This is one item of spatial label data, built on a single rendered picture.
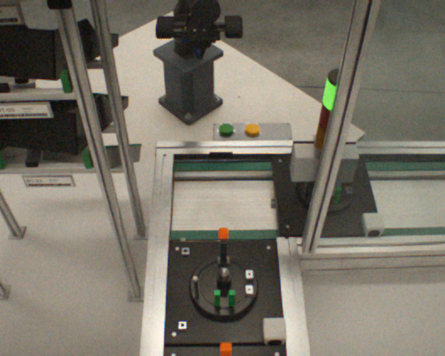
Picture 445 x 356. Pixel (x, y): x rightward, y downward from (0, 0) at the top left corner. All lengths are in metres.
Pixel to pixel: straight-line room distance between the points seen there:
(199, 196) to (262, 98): 0.47
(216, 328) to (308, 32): 2.70
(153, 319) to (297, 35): 2.65
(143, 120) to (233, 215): 0.47
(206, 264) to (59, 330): 0.37
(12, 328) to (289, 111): 0.99
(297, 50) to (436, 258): 2.26
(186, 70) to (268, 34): 2.07
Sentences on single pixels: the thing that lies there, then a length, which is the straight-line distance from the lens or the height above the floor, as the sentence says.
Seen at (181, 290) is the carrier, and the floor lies 0.97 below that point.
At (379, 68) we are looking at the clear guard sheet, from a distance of 0.81.
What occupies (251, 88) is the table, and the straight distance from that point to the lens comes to 1.67.
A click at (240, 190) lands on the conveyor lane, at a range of 1.30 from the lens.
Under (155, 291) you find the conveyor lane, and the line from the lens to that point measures 1.11.
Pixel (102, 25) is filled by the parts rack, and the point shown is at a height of 1.47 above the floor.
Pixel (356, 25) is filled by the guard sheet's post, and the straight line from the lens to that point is 0.74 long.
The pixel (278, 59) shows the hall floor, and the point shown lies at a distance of 3.23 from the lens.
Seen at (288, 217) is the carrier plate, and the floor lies 0.97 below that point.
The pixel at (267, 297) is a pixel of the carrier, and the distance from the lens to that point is 1.08.
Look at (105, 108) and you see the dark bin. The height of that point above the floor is 1.28.
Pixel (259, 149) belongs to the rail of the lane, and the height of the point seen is 0.96.
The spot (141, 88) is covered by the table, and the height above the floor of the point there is 0.86.
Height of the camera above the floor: 1.93
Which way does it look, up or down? 50 degrees down
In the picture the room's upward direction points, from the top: 1 degrees clockwise
